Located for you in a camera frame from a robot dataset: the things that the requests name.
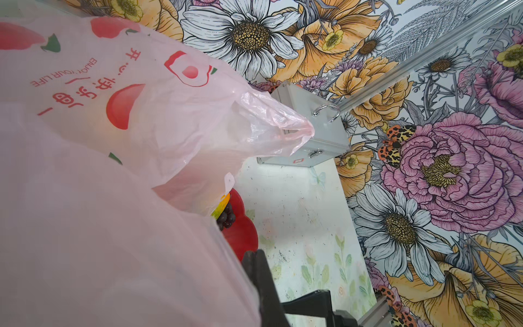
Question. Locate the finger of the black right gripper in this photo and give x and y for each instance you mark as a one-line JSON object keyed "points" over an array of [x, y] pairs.
{"points": [[319, 304]]}

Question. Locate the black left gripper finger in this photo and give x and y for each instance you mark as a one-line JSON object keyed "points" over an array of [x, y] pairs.
{"points": [[258, 271]]}

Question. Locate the pink plastic bag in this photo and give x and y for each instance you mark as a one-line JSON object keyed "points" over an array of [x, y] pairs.
{"points": [[117, 144]]}

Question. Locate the red flower-shaped plate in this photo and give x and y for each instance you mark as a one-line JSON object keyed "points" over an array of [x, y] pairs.
{"points": [[242, 235]]}

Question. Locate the dark grape bunch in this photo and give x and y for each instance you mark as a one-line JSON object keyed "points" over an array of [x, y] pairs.
{"points": [[226, 218]]}

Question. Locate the aluminium corner post right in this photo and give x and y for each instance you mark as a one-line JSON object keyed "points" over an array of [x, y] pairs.
{"points": [[435, 49]]}

